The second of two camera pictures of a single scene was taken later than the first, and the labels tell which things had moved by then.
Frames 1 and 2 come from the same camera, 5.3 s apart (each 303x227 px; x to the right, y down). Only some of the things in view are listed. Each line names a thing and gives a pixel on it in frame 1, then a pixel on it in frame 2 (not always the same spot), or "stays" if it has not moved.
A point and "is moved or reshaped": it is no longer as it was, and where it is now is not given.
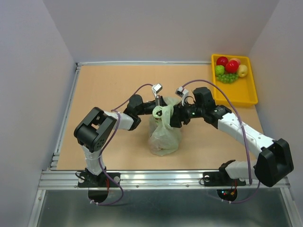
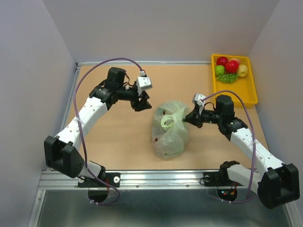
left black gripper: (159, 101) -> (143, 104)
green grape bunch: (227, 78) stays
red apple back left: (222, 60) stays
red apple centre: (232, 66) stays
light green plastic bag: (164, 140) is moved or reshaped
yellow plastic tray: (242, 91) stays
